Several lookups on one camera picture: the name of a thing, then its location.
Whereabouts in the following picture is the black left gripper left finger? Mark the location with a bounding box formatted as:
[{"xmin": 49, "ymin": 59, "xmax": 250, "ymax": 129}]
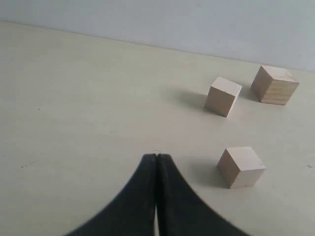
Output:
[{"xmin": 68, "ymin": 154, "xmax": 157, "ymax": 236}]

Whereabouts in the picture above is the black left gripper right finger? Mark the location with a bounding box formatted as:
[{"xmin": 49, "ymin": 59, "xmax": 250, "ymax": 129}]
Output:
[{"xmin": 156, "ymin": 154, "xmax": 247, "ymax": 236}]

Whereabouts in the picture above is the medium brown wooden cube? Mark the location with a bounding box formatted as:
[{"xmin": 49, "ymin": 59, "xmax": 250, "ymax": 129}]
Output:
[{"xmin": 251, "ymin": 65, "xmax": 299, "ymax": 105}]

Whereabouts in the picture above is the small light wooden cube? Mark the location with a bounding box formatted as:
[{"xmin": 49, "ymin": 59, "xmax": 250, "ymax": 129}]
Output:
[{"xmin": 217, "ymin": 147, "xmax": 266, "ymax": 189}]

